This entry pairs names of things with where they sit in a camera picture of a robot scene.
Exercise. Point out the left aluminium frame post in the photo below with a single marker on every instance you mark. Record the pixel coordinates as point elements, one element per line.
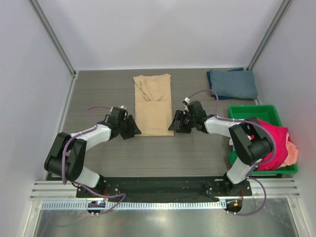
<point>49,30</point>

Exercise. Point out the salmon pink t shirt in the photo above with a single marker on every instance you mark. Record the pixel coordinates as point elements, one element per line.
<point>292,153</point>

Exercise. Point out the magenta t shirt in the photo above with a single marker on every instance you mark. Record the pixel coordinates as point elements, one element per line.
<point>279,134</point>

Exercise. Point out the green plastic bin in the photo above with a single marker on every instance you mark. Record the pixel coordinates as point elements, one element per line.
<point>266,113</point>

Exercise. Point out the right aluminium frame post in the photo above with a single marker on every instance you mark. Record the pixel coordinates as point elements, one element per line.
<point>281,11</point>

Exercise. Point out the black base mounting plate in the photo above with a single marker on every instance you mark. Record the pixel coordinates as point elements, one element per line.
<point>170,189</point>

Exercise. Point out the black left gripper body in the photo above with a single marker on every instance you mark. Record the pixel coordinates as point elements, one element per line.
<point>128,128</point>

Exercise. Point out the beige t shirt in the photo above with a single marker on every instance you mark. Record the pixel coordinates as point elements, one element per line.
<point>153,105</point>

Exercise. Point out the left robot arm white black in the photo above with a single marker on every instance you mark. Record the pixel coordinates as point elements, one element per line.
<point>67,153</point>

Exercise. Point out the slotted cable duct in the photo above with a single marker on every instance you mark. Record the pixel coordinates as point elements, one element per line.
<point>97,204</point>

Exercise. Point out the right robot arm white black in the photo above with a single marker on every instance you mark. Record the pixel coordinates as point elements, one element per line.
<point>251,140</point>

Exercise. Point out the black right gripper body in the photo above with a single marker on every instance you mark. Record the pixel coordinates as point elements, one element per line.
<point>186,122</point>

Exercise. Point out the aluminium extrusion rail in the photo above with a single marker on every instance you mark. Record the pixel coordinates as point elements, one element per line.
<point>52,190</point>

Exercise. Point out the aluminium frame post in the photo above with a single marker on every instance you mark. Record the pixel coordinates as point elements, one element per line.
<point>281,11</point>
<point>49,30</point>

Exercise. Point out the folded grey-blue t shirt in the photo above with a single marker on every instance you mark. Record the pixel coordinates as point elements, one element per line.
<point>237,84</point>

